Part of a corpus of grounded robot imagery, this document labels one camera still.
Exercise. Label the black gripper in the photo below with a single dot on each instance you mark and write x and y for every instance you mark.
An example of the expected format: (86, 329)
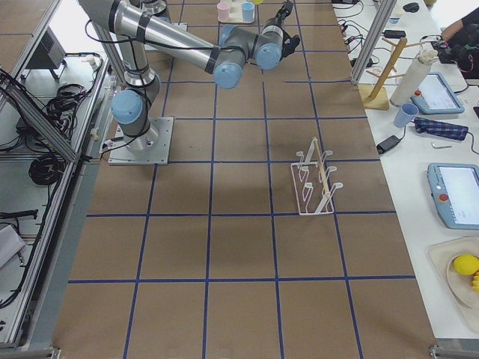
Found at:
(280, 19)

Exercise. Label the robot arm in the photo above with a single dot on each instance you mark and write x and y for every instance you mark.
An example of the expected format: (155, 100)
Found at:
(158, 8)
(136, 27)

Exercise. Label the blue plastic cup near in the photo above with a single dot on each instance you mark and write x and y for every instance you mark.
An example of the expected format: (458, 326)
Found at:
(247, 9)

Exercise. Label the pink plastic cup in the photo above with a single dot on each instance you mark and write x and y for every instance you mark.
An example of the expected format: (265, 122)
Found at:
(223, 9)

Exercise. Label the blue cup on desk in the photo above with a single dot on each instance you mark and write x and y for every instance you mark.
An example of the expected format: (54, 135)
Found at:
(406, 113)

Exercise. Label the cream serving tray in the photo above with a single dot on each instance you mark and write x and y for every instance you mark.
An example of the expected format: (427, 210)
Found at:
(236, 13)

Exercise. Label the wooden mug tree stand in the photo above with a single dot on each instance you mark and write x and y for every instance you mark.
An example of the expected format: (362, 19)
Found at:
(375, 97)

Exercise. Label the beige water bottle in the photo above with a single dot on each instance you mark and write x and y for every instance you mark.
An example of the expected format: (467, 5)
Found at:
(414, 75)

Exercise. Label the black power adapter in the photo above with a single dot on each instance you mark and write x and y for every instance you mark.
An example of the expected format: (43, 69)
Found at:
(388, 144)

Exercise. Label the blue teach pendant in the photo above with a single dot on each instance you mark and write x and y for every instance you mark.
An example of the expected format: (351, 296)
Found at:
(435, 96)
(454, 189)

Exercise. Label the yellow lemon toy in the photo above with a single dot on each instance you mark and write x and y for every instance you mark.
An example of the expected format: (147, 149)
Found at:
(465, 264)

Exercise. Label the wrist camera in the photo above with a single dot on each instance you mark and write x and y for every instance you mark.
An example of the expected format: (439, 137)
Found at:
(289, 44)

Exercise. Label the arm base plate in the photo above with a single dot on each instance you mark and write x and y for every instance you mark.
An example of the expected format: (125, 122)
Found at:
(149, 149)
(182, 26)

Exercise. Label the white wire cup rack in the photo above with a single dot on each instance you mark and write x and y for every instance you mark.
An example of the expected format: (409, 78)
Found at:
(314, 192)

